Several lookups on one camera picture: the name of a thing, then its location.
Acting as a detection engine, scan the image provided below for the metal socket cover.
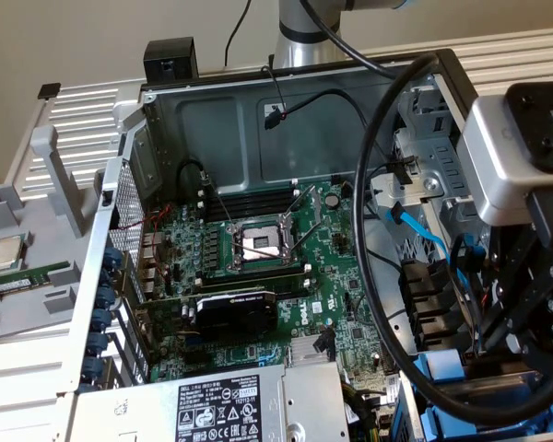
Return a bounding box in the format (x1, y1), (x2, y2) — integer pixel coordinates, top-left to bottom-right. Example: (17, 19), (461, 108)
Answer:
(279, 183), (324, 260)

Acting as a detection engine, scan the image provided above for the thin black wire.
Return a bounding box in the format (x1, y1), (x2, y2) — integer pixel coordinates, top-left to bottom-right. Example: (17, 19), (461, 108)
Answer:
(352, 186), (405, 273)

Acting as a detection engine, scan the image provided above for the blue disk carrier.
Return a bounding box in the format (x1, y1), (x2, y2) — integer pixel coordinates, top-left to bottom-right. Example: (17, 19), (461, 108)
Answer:
(418, 400), (553, 438)

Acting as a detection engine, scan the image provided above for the open PC case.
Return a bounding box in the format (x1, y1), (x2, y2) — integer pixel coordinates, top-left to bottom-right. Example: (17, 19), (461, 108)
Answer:
(57, 48), (553, 442)

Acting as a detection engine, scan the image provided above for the hard disk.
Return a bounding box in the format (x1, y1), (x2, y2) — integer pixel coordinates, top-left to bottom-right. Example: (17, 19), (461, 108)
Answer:
(407, 348), (553, 418)

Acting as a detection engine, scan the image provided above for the silver chipset heatsink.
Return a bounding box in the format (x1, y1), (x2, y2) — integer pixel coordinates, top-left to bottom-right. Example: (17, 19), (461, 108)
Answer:
(288, 335), (327, 366)

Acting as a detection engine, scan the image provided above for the hard drive in blue caddy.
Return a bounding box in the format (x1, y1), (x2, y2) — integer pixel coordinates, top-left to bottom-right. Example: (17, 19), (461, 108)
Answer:
(394, 334), (553, 442)

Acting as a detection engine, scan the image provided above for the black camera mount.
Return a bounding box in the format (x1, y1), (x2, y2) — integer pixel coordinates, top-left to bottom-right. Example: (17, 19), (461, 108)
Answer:
(503, 81), (553, 175)

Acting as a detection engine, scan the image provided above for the black wire with plug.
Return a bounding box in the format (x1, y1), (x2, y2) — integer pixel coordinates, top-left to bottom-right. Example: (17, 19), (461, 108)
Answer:
(313, 327), (338, 364)

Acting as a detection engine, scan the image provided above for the green RAM stick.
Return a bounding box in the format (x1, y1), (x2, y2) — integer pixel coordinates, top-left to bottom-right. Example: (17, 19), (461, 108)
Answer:
(0, 261), (71, 296)

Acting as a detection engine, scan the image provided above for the green motherboard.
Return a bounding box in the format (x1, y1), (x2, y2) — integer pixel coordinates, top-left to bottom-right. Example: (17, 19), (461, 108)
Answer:
(137, 178), (400, 406)

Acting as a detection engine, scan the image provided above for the blue SATA wire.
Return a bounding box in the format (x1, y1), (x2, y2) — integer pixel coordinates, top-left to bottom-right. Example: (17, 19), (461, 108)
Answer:
(384, 201), (489, 355)

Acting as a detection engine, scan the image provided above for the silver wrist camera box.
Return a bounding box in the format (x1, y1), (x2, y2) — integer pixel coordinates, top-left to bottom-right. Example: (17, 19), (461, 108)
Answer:
(455, 89), (553, 227)

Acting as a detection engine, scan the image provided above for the power supply wire bundle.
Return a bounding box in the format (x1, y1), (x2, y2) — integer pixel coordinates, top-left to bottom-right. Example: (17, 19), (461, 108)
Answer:
(343, 384), (391, 442)

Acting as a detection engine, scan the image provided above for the wire with blue connector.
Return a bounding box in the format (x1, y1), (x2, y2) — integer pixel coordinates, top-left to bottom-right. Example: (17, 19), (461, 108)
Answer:
(447, 233), (486, 289)

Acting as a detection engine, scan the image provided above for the silver CPU chip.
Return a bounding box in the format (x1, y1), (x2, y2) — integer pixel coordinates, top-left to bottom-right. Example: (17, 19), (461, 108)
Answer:
(0, 235), (28, 273)

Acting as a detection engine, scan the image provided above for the metal locking lever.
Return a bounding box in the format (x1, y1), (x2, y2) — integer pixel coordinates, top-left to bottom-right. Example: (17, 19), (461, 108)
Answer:
(199, 169), (235, 230)
(233, 229), (312, 260)

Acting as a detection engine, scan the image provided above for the CPU socket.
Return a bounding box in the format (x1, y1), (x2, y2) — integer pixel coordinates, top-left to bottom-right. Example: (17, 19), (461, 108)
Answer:
(224, 215), (305, 273)

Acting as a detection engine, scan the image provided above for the black wire with connector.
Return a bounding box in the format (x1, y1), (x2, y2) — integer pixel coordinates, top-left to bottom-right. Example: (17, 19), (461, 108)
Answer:
(261, 88), (415, 186)

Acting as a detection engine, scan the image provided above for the thin black hanging cable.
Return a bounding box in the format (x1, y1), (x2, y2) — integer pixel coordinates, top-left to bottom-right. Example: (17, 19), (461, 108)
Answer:
(223, 0), (254, 68)

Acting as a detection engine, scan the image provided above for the black graphics card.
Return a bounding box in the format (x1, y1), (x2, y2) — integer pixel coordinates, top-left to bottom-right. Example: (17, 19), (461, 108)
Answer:
(133, 285), (278, 343)

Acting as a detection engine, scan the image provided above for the silver drive cage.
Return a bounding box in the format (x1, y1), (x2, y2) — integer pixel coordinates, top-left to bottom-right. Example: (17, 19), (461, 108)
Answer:
(389, 76), (480, 231)

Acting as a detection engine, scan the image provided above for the silver power supply unit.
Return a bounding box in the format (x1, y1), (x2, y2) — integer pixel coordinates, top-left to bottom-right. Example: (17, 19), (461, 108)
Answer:
(72, 360), (351, 442)

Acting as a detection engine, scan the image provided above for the thick black camera cable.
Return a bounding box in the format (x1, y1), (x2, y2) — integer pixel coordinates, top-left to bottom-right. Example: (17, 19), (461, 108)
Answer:
(298, 0), (553, 423)

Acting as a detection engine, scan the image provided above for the black RAM slot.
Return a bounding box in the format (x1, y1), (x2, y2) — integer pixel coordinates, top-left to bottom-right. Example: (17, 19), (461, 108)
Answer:
(196, 178), (302, 204)
(194, 262), (312, 290)
(197, 275), (312, 300)
(196, 189), (302, 218)

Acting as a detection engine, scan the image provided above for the short black loop wire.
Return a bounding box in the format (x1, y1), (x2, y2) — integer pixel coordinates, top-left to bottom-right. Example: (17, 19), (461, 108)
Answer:
(177, 158), (212, 190)

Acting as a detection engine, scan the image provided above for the grey parts rack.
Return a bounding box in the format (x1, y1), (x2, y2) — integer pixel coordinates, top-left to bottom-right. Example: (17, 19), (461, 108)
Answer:
(0, 126), (103, 344)

